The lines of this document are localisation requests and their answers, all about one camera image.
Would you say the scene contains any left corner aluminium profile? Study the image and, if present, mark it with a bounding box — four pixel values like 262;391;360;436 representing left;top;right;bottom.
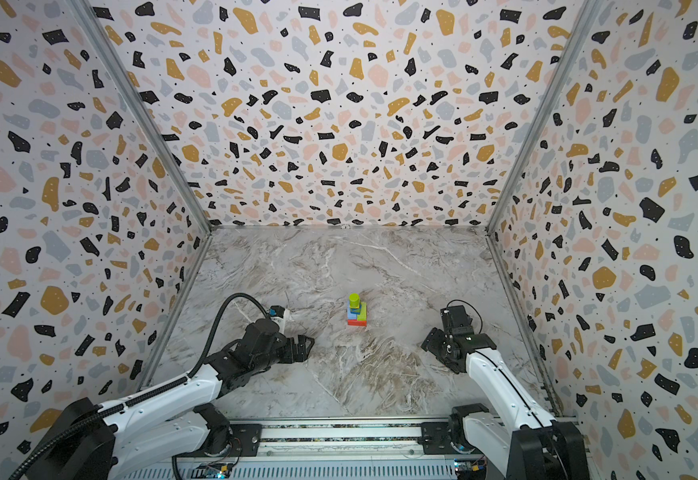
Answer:
63;0;213;235

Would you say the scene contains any corner aluminium profile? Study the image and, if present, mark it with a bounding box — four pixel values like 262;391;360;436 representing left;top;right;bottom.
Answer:
485;0;603;235
63;0;213;235

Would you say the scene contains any left electronics board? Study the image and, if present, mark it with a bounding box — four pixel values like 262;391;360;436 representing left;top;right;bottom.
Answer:
193;463;233;480

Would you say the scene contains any black corrugated cable conduit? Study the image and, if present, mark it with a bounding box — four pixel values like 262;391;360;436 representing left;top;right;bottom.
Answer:
9;292;272;480

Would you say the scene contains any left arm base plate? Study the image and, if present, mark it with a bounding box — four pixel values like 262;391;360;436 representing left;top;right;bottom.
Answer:
179;423;263;459

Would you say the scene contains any electronics board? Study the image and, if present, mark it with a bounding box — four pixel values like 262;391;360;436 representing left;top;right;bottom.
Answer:
453;459;487;480
193;463;233;480

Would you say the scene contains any right corner aluminium profile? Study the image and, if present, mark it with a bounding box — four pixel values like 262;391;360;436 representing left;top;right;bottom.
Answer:
485;0;603;235

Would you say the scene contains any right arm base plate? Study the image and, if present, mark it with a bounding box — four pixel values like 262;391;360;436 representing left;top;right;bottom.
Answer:
417;422;481;455

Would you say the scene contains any right electronics board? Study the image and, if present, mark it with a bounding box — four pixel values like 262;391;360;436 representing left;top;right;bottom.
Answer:
453;459;487;480

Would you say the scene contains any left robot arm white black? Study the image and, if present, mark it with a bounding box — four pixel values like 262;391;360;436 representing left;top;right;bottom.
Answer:
12;318;315;479

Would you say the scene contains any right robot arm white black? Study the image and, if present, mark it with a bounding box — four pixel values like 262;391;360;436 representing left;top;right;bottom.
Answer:
420;300;591;479

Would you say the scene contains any aluminium mounting rail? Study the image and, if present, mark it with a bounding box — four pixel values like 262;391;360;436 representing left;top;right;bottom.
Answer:
120;417;484;479

